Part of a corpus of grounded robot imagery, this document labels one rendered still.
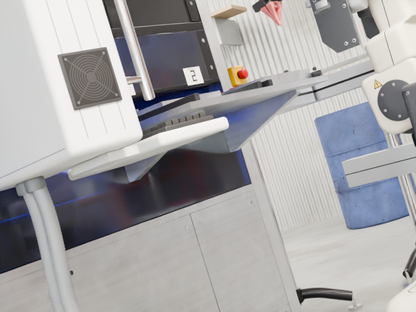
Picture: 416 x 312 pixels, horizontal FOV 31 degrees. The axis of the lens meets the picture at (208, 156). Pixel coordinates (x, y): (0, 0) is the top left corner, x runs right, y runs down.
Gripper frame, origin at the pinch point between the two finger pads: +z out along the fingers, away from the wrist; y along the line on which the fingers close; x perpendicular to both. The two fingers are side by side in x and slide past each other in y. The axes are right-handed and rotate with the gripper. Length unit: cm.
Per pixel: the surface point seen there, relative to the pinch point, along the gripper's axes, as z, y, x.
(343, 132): 19, 135, -235
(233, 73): 1.6, 35.7, -14.8
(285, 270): 74, 48, -11
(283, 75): 17.5, 0.9, 9.1
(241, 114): 19.4, 28.8, 0.1
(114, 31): -17, 33, 37
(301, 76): 18.6, 1.0, -0.1
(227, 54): -93, 250, -309
